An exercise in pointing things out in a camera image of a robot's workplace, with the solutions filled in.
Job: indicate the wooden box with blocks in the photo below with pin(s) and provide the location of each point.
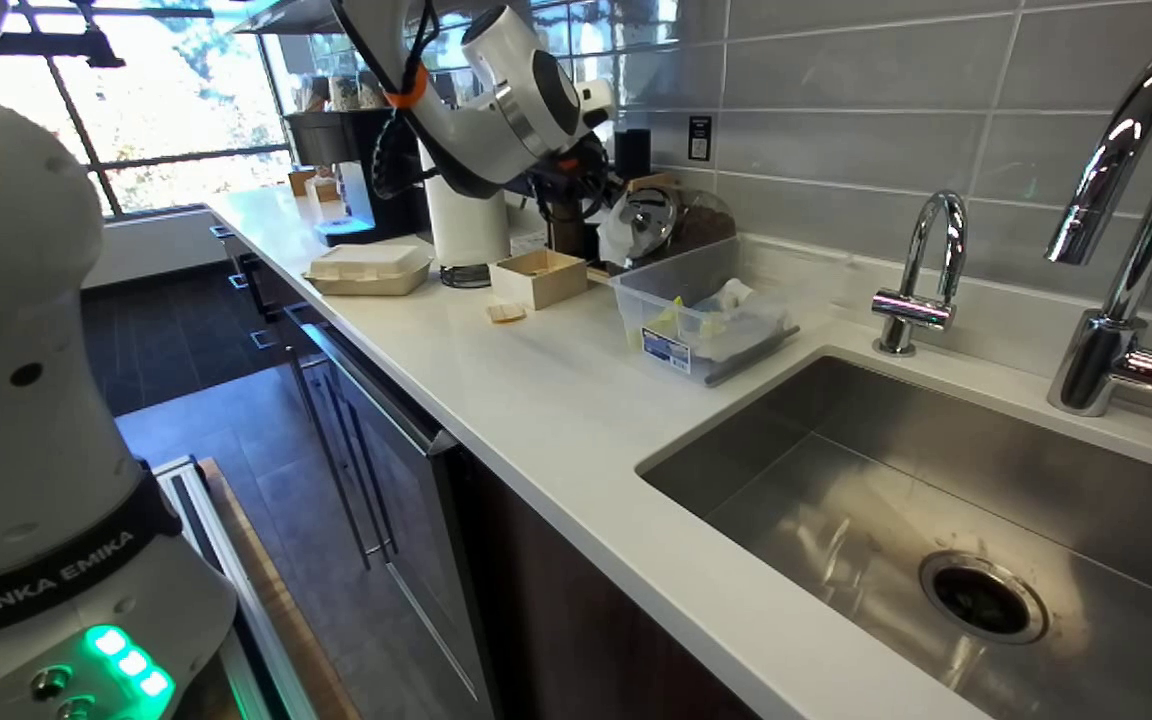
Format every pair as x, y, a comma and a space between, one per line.
541, 278

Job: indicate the dark dishwasher front panel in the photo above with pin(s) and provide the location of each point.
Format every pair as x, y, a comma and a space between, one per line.
395, 467

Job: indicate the black coffee machine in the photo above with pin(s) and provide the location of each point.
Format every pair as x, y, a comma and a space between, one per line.
346, 140

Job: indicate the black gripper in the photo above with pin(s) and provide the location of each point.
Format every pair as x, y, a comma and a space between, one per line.
576, 182

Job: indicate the small wooden block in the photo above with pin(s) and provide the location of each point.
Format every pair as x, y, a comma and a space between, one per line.
507, 314

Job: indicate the stainless steel sink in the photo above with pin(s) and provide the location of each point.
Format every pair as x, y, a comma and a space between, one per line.
995, 554

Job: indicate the silver lid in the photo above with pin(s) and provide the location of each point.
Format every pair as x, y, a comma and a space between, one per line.
653, 223

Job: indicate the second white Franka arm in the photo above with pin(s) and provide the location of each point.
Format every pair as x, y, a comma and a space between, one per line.
107, 610

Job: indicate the clear plastic storage bin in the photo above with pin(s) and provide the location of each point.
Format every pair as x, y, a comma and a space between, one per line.
703, 314

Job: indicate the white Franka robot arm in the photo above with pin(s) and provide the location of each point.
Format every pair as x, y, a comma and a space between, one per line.
519, 114

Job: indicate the large chrome faucet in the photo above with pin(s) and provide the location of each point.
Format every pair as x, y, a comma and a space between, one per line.
1108, 341

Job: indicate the white folded cloth stack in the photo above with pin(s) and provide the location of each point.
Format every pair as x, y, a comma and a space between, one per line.
369, 269

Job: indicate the black wall switch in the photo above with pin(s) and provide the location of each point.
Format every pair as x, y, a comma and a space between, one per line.
696, 139

